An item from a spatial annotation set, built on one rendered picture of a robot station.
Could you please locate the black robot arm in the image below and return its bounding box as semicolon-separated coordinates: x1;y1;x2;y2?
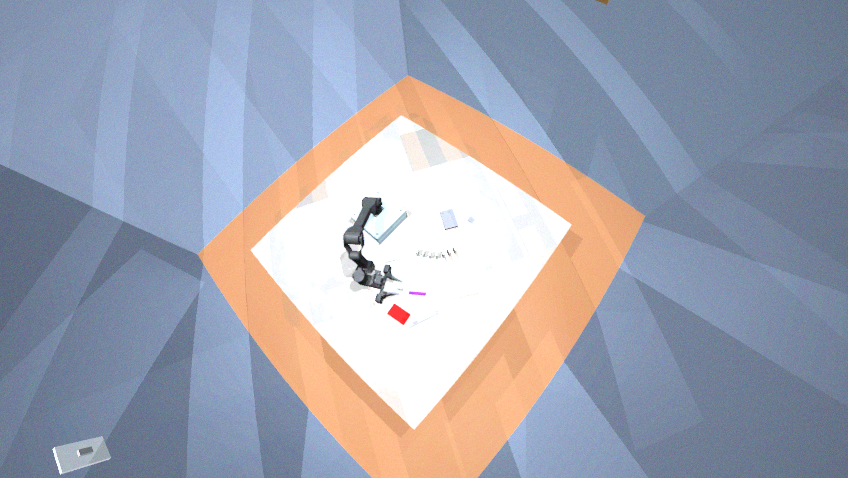
343;197;384;286

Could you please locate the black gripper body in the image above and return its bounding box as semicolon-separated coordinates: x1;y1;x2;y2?
368;264;392;304

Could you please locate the red flat rectangular block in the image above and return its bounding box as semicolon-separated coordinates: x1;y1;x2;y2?
388;303;410;325

